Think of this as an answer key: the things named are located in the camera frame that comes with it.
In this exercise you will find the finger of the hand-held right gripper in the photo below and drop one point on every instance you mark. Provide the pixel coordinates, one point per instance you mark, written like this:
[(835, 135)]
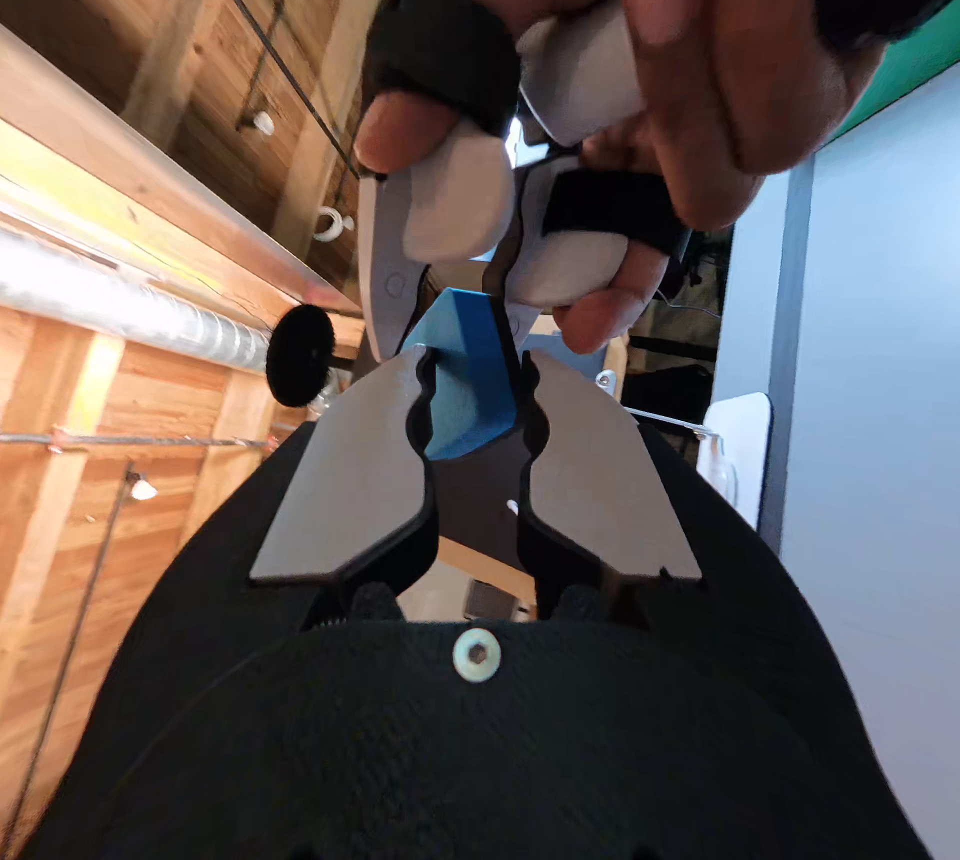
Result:
[(386, 290), (525, 331)]

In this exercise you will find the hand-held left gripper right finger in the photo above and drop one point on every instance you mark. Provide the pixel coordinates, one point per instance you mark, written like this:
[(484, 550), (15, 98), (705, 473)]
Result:
[(600, 485)]

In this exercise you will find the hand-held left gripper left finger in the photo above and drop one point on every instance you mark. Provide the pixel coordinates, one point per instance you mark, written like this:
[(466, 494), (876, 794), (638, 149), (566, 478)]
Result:
[(345, 485)]

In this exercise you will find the blue black foam block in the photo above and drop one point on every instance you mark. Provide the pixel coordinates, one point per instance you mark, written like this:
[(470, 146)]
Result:
[(465, 380)]

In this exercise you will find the person's right hand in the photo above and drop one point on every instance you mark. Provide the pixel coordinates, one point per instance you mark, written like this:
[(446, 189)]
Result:
[(750, 50)]

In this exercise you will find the black round knob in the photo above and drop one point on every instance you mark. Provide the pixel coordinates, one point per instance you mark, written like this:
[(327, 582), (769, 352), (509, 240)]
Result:
[(300, 354)]

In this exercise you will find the ceiling spot lamp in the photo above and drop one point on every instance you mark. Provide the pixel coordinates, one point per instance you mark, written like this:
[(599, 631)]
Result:
[(142, 489), (262, 121)]

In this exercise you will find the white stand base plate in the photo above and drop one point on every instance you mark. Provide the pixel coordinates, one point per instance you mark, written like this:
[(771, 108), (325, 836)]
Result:
[(739, 440)]

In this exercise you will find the silver air duct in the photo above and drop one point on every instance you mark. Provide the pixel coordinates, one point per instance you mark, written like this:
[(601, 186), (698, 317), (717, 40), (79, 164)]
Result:
[(112, 297)]

